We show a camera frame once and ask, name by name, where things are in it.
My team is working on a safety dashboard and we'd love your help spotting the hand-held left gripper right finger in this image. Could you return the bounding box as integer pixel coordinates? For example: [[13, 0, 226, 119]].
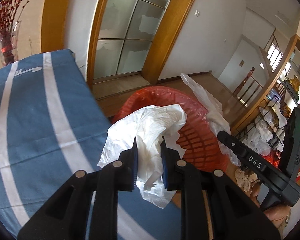
[[161, 136, 282, 240]]

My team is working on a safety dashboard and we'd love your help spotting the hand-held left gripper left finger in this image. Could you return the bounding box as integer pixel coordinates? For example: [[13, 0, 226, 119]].
[[17, 136, 139, 240]]

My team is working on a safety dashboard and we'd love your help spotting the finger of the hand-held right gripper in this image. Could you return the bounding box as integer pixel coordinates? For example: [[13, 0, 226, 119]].
[[217, 131, 247, 161]]

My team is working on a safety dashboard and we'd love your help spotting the plastic lattice wastebasket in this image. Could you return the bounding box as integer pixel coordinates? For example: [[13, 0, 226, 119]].
[[112, 86, 229, 173]]

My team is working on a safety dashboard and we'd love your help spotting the long translucent white plastic bag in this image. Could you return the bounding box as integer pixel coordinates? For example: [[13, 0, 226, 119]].
[[180, 73, 242, 167]]

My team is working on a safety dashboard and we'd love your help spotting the person's right hand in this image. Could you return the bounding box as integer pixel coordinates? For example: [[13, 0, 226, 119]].
[[262, 204, 292, 228]]

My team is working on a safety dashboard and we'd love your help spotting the pile of white plastic bags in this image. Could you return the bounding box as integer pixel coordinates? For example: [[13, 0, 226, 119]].
[[246, 107, 290, 155]]

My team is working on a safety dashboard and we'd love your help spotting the white crumpled cloth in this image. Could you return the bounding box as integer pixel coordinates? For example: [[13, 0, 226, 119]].
[[234, 169, 258, 193]]

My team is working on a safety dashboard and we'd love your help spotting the wooden stair railing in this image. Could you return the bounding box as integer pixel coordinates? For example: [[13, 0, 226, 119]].
[[234, 66, 264, 108]]

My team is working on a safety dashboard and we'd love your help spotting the display shelf with ornaments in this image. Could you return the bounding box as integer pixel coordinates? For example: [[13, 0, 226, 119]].
[[275, 65, 300, 110]]

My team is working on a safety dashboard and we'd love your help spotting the bright window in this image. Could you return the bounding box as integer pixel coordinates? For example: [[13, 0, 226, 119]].
[[267, 44, 284, 68]]

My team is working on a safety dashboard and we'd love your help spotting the blue white striped tablecloth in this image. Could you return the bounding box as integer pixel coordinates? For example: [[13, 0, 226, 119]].
[[0, 49, 183, 240]]

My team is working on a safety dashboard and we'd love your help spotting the ceiling light fixture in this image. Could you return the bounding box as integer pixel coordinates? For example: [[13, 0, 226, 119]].
[[275, 11, 294, 25]]

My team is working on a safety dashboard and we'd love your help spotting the frosted glass door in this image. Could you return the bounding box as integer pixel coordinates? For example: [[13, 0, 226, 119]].
[[94, 0, 183, 79]]

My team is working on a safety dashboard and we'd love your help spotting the clear glass vase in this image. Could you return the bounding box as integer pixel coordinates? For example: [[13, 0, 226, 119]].
[[0, 21, 22, 67]]

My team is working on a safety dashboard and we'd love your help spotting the glass vase with red branches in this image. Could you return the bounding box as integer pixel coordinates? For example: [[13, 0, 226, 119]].
[[0, 0, 44, 63]]

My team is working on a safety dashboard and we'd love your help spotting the black wire rack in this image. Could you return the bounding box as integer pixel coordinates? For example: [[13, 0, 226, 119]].
[[236, 106, 288, 155]]

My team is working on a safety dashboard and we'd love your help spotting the wooden partition frame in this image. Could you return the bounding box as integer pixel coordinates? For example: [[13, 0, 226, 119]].
[[230, 34, 300, 135]]

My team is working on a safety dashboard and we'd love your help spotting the wooden door frame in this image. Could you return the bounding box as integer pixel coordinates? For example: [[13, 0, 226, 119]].
[[41, 0, 205, 90]]

